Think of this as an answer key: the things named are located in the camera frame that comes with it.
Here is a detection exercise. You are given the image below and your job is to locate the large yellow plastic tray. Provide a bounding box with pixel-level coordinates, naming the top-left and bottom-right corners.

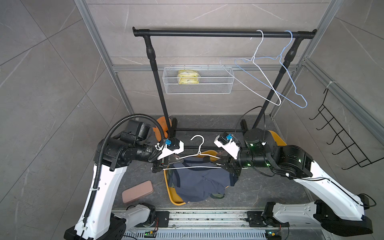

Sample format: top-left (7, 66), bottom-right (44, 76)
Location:
top-left (164, 150), bottom-right (219, 206)

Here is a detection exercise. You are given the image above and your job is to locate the plain green tank top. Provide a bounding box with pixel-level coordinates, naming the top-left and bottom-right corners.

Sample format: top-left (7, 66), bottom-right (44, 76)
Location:
top-left (210, 194), bottom-right (225, 199)

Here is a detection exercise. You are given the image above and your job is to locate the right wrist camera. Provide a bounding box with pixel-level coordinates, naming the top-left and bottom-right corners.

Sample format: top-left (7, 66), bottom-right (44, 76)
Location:
top-left (214, 132), bottom-right (241, 160)

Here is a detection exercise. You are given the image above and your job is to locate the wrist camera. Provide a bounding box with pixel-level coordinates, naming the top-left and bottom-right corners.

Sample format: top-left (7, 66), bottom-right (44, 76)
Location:
top-left (156, 138), bottom-right (185, 160)
top-left (214, 132), bottom-right (241, 160)

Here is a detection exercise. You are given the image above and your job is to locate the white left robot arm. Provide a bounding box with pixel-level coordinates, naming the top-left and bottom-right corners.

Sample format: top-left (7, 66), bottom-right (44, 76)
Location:
top-left (64, 114), bottom-right (184, 240)

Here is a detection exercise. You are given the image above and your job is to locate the small yellow plastic tray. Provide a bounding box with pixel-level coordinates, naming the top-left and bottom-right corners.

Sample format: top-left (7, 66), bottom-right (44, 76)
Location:
top-left (269, 131), bottom-right (287, 147)

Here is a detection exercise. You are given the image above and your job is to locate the orange plush toy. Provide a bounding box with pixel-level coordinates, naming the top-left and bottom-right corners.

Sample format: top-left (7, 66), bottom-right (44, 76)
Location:
top-left (152, 116), bottom-right (172, 139)

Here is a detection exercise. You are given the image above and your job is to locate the light blue wire hanger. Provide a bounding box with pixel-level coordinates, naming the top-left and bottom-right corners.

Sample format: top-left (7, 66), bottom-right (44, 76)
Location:
top-left (231, 30), bottom-right (313, 110)

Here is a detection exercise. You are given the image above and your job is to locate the yellow item in basket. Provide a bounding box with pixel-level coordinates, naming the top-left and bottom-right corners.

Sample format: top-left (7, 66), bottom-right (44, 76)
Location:
top-left (177, 70), bottom-right (200, 85)

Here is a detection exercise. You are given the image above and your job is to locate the pink rectangular case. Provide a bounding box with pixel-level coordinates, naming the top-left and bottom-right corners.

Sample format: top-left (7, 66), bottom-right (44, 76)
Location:
top-left (122, 181), bottom-right (154, 204)

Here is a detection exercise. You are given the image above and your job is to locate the dark grey tank top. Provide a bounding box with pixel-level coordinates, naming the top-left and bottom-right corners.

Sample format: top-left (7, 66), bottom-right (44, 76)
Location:
top-left (168, 157), bottom-right (239, 203)

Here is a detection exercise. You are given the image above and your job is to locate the black clothes rack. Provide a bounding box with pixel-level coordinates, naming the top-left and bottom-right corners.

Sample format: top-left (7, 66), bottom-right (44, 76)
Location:
top-left (133, 28), bottom-right (317, 138)

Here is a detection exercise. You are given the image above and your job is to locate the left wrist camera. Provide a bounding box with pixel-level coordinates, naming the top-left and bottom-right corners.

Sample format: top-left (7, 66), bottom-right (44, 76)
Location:
top-left (156, 138), bottom-right (185, 160)

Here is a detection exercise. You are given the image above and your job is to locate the metal base rail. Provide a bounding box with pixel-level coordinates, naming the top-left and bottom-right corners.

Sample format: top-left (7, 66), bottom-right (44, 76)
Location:
top-left (122, 209), bottom-right (328, 240)

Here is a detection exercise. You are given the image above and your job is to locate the white wire hanger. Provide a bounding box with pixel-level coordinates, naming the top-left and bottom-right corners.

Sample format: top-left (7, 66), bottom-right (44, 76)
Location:
top-left (218, 29), bottom-right (282, 106)
top-left (181, 135), bottom-right (210, 163)

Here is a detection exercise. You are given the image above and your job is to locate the white wire basket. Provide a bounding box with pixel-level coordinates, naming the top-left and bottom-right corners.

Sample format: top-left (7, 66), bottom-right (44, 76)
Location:
top-left (162, 67), bottom-right (235, 95)

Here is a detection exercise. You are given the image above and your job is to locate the black wire wall rack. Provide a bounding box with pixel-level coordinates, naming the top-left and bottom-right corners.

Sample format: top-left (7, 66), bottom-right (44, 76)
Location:
top-left (309, 89), bottom-right (384, 171)

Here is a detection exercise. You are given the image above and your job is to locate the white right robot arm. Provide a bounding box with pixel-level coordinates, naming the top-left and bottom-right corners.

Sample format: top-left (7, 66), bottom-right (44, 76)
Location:
top-left (214, 128), bottom-right (373, 237)

